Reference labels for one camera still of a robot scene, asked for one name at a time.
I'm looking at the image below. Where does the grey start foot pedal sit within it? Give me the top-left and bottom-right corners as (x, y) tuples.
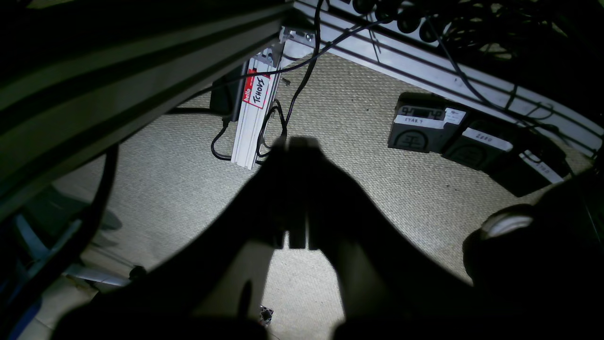
(387, 92), (470, 153)

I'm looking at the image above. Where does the aluminium frame leg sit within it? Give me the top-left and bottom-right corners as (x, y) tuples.
(231, 29), (316, 170)

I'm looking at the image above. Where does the white power strip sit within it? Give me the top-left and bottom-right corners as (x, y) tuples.
(319, 0), (603, 157)

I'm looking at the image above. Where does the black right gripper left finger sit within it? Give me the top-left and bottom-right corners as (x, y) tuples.
(52, 137), (291, 340)

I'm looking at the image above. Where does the grey zero foot pedal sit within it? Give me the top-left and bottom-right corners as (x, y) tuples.
(441, 119), (516, 172)

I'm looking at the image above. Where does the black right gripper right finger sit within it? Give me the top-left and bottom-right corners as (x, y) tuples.
(302, 138), (603, 340)

